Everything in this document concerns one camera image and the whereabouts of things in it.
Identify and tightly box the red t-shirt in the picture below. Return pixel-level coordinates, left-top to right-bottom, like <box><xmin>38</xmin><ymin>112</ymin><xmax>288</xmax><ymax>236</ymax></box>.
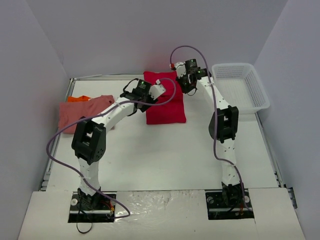
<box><xmin>143</xmin><ymin>71</ymin><xmax>187</xmax><ymax>125</ymax></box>

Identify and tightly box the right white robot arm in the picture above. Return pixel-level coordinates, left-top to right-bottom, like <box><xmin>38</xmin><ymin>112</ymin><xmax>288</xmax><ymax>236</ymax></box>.
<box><xmin>170</xmin><ymin>59</ymin><xmax>246</xmax><ymax>209</ymax></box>

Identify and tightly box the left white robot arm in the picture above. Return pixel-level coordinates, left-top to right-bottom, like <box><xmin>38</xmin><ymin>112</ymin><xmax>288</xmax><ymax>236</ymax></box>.
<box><xmin>71</xmin><ymin>79</ymin><xmax>166</xmax><ymax>210</ymax></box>

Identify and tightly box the white plastic basket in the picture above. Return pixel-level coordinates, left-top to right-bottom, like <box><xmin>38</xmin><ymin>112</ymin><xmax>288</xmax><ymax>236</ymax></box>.
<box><xmin>211</xmin><ymin>63</ymin><xmax>270</xmax><ymax>114</ymax></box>

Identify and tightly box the orange folded t-shirt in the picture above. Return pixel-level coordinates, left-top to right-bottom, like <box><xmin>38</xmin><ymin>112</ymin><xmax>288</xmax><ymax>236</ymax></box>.
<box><xmin>67</xmin><ymin>95</ymin><xmax>91</xmax><ymax>103</ymax></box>

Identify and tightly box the pink folded t-shirt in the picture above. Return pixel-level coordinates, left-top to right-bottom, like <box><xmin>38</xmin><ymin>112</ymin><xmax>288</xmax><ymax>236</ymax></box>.
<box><xmin>58</xmin><ymin>95</ymin><xmax>115</xmax><ymax>130</ymax></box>

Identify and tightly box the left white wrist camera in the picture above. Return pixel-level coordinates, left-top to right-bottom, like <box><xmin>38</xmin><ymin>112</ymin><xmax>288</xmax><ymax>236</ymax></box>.
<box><xmin>149</xmin><ymin>84</ymin><xmax>166</xmax><ymax>100</ymax></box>

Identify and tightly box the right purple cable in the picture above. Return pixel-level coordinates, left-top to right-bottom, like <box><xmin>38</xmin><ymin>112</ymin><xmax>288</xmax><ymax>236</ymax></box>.
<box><xmin>169</xmin><ymin>45</ymin><xmax>252</xmax><ymax>210</ymax></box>

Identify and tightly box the purple cable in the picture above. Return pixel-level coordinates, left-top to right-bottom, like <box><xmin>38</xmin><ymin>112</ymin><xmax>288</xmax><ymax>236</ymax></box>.
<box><xmin>46</xmin><ymin>77</ymin><xmax>177</xmax><ymax>219</ymax></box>
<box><xmin>169</xmin><ymin>45</ymin><xmax>252</xmax><ymax>210</ymax></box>

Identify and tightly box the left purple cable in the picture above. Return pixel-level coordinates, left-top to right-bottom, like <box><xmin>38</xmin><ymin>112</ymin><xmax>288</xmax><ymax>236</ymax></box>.
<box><xmin>46</xmin><ymin>77</ymin><xmax>177</xmax><ymax>219</ymax></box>

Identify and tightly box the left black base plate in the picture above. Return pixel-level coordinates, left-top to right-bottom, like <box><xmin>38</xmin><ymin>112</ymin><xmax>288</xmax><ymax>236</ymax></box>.
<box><xmin>68</xmin><ymin>192</ymin><xmax>116</xmax><ymax>223</ymax></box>

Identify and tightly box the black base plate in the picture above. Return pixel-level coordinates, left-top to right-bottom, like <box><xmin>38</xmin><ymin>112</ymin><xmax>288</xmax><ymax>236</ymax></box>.
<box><xmin>205</xmin><ymin>190</ymin><xmax>255</xmax><ymax>221</ymax></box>
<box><xmin>68</xmin><ymin>192</ymin><xmax>116</xmax><ymax>223</ymax></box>

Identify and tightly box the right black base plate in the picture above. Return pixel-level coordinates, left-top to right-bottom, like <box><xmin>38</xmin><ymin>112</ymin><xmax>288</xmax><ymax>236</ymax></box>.
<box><xmin>205</xmin><ymin>190</ymin><xmax>255</xmax><ymax>221</ymax></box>

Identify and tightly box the black cable loop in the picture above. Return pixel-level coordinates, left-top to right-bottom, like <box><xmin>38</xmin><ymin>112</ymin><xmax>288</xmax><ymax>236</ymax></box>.
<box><xmin>76</xmin><ymin>221</ymin><xmax>95</xmax><ymax>235</ymax></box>

